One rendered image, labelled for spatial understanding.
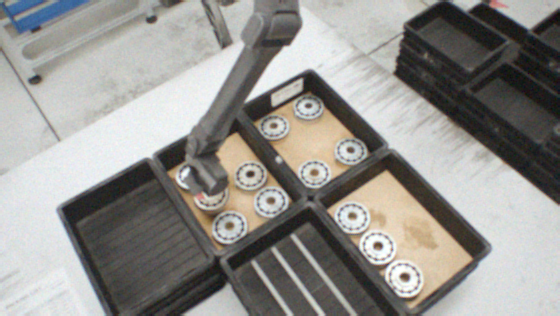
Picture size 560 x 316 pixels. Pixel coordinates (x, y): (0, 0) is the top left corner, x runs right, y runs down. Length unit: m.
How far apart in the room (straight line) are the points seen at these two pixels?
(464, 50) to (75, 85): 2.21
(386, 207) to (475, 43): 1.25
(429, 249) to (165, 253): 0.75
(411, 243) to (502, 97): 1.21
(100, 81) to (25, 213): 1.45
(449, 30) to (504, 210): 1.11
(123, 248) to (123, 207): 0.13
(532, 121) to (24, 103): 2.76
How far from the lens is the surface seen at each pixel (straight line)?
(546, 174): 2.24
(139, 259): 1.41
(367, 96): 1.83
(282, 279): 1.32
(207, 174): 1.16
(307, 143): 1.52
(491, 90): 2.43
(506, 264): 1.59
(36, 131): 3.00
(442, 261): 1.39
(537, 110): 2.44
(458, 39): 2.46
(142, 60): 3.11
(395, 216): 1.41
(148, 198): 1.49
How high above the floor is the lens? 2.07
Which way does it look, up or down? 57 degrees down
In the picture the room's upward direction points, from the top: 3 degrees counter-clockwise
